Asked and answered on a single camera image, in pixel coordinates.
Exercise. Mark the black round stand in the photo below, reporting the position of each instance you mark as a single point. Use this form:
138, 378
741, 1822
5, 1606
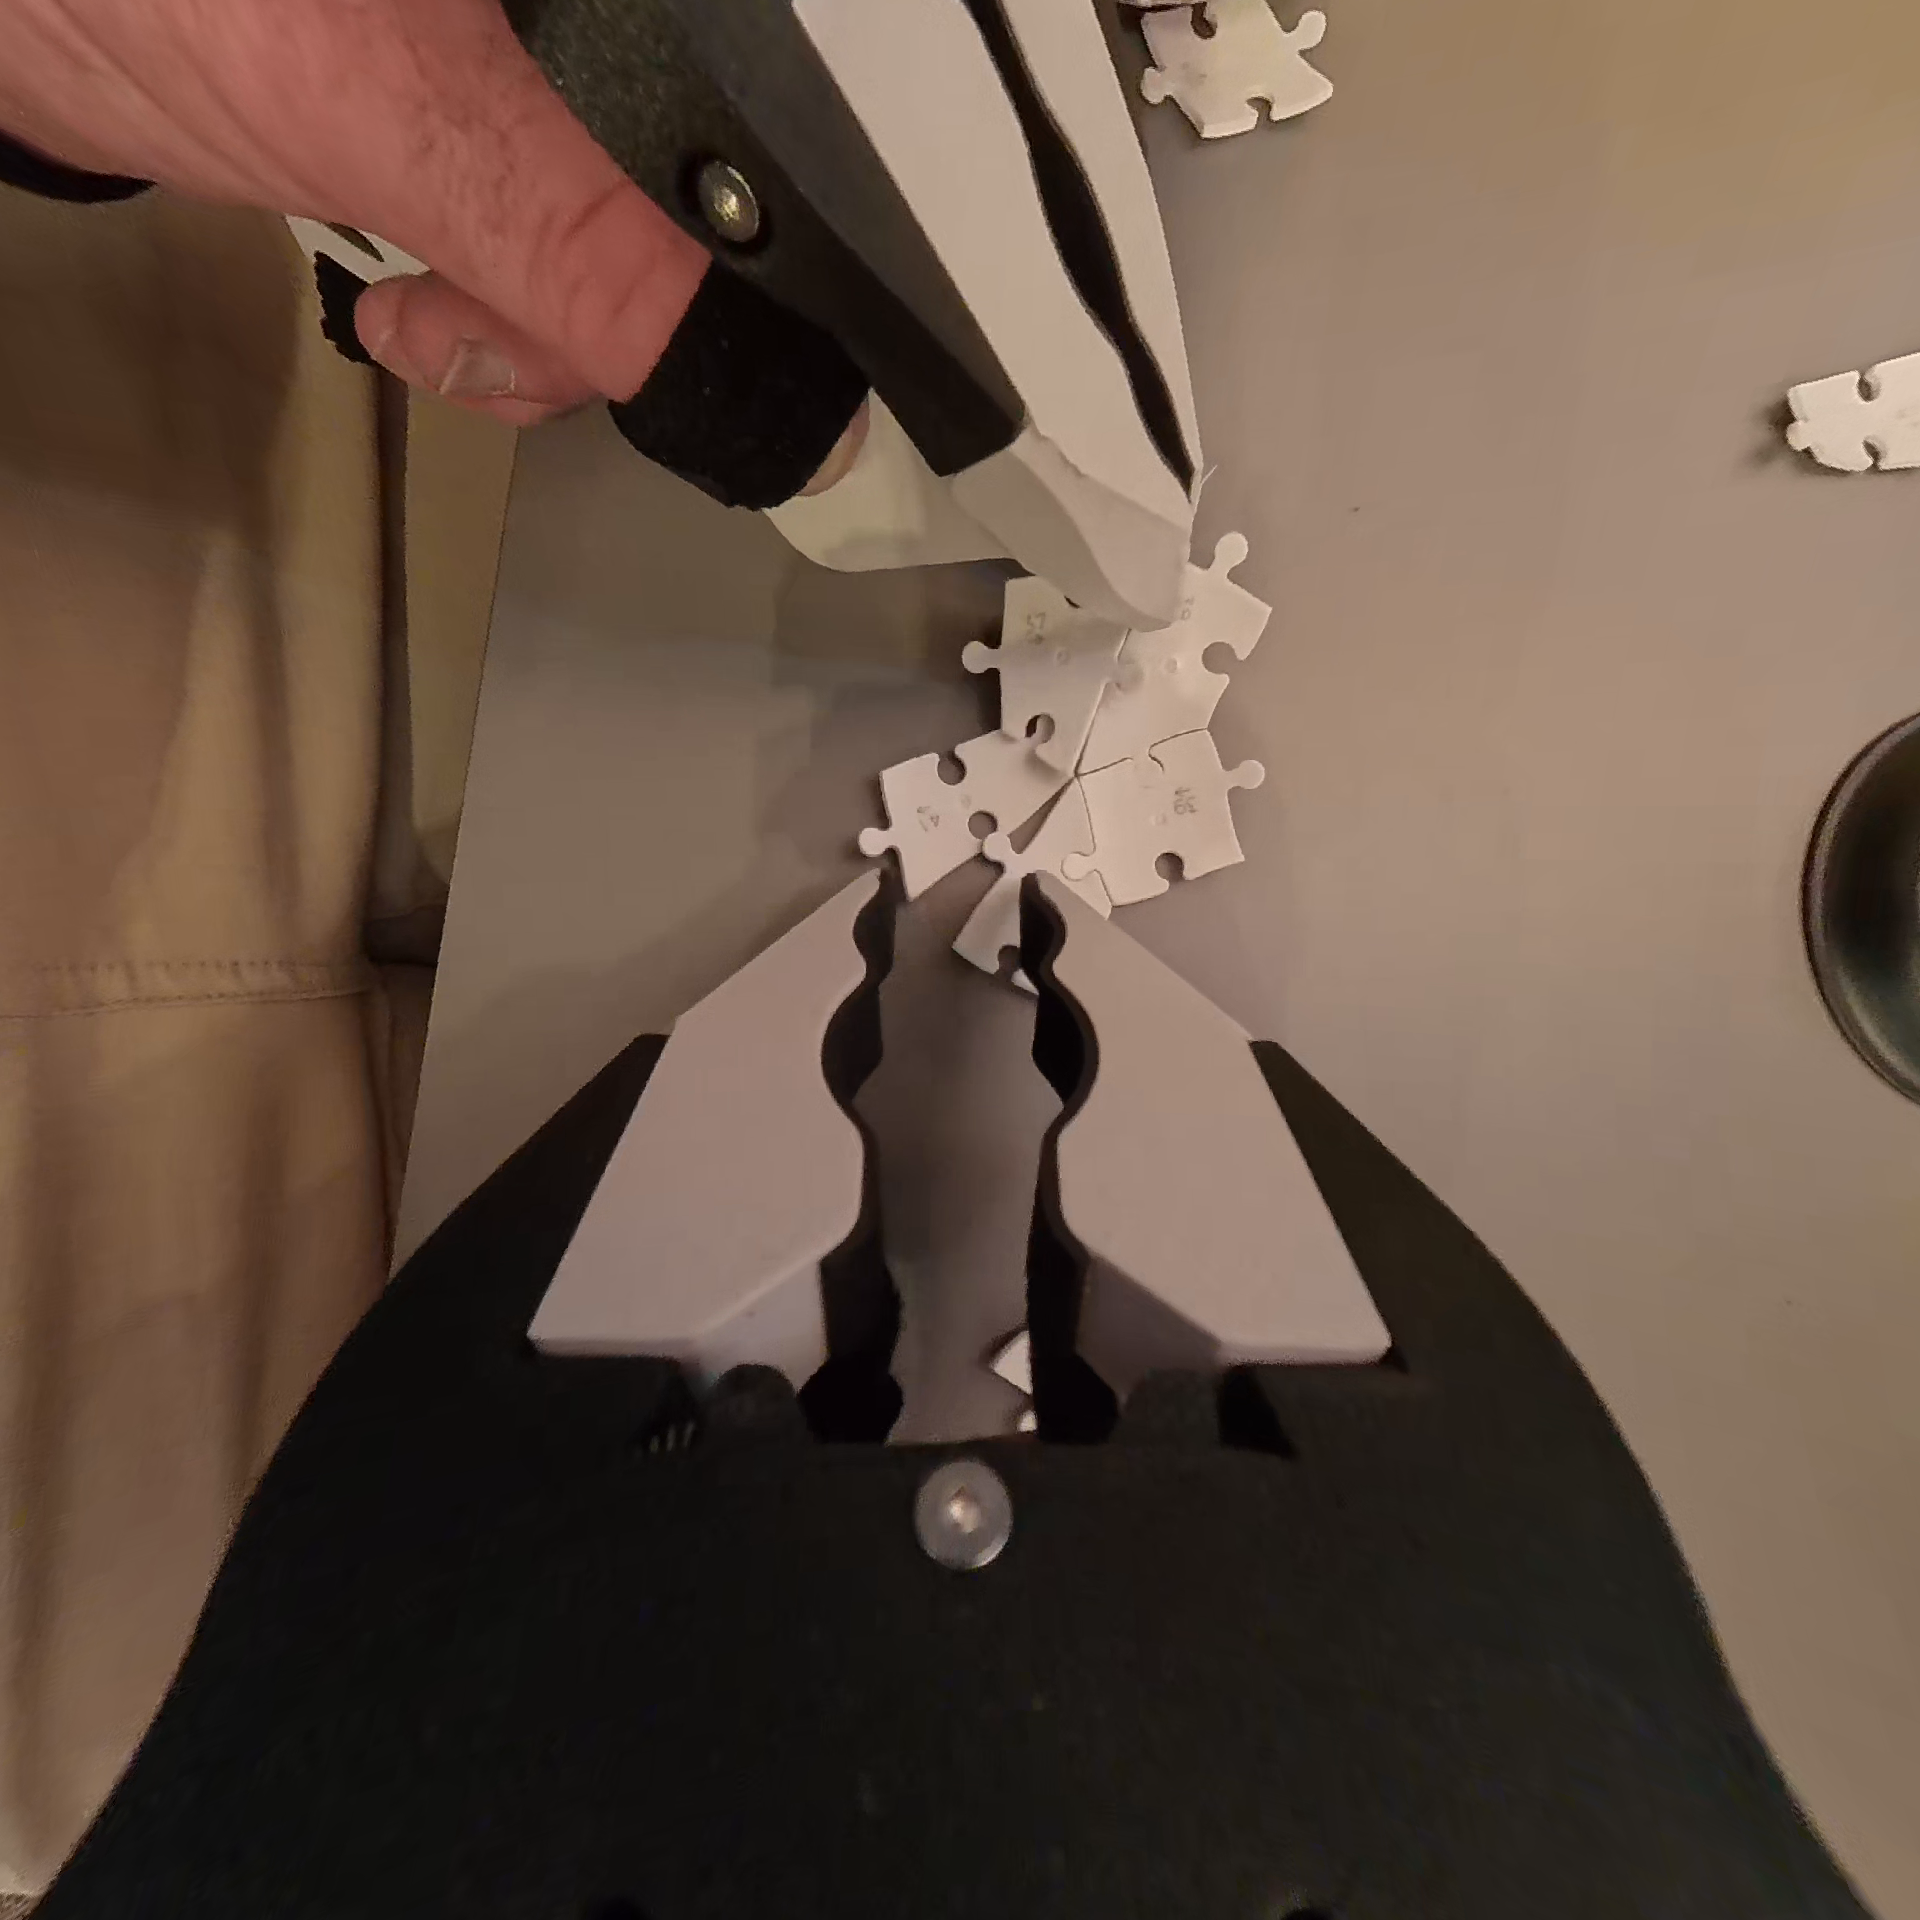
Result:
1882, 930

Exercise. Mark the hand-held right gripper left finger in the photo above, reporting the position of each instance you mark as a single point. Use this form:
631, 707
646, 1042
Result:
705, 1200

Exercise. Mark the person's left hand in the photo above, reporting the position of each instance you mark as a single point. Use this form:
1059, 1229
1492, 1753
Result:
302, 105

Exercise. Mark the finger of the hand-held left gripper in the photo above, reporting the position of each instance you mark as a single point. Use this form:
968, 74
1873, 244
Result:
1145, 255
931, 194

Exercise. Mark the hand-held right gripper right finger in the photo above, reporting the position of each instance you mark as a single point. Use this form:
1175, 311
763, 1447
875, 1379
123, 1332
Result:
1232, 1200

